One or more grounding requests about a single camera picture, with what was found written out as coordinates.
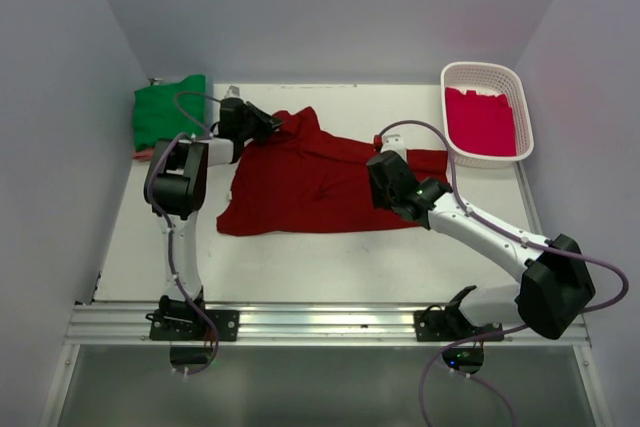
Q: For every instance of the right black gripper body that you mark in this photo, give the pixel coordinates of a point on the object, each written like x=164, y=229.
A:
x=381, y=197

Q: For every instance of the dark red t-shirt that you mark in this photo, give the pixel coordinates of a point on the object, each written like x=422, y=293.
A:
x=304, y=180

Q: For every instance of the magenta t-shirt in basket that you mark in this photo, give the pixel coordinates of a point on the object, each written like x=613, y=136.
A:
x=480, y=124

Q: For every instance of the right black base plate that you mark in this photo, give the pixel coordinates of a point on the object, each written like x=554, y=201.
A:
x=441, y=324

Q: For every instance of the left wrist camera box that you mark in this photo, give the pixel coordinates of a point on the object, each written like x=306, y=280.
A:
x=233, y=91

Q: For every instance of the aluminium mounting rail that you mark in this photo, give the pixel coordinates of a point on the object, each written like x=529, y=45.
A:
x=260, y=324

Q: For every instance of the green folded t-shirt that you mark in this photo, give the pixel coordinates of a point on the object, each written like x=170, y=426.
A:
x=155, y=115

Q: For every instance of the pink folded t-shirt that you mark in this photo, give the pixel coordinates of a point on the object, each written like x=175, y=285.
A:
x=143, y=155

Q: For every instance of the grey-blue folded t-shirt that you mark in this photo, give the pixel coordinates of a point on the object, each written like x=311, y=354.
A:
x=209, y=90

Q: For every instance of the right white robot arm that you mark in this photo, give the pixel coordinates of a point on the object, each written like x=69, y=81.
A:
x=551, y=284

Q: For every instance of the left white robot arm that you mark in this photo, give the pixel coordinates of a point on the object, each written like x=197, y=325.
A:
x=175, y=189

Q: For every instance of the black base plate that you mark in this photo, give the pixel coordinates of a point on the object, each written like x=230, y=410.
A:
x=223, y=325
x=441, y=324

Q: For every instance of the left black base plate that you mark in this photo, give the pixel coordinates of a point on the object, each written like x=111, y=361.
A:
x=223, y=325

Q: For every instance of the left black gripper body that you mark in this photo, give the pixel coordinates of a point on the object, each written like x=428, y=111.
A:
x=255, y=126

